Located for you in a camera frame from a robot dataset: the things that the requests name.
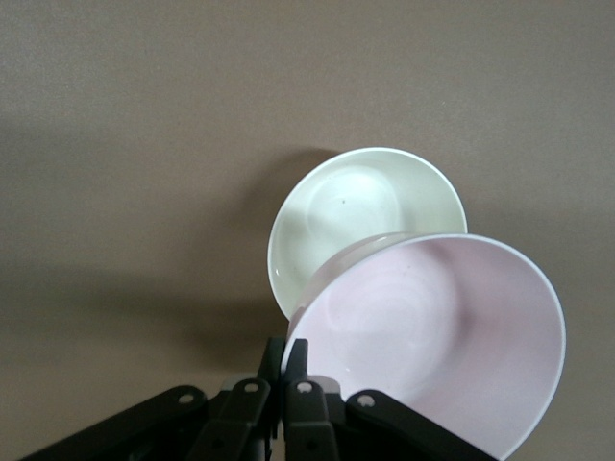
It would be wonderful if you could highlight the white bowl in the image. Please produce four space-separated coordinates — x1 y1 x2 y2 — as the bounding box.
266 147 470 322

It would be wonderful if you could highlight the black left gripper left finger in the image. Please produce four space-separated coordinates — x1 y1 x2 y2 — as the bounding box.
18 337 284 461

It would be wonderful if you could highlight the pink bowl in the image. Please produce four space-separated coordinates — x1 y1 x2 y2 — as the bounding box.
281 233 567 461

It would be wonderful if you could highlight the brown table cover mat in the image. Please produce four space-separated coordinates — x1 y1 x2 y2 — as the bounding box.
0 0 615 461

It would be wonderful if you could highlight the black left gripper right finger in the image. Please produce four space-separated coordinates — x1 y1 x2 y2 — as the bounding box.
283 339 501 461

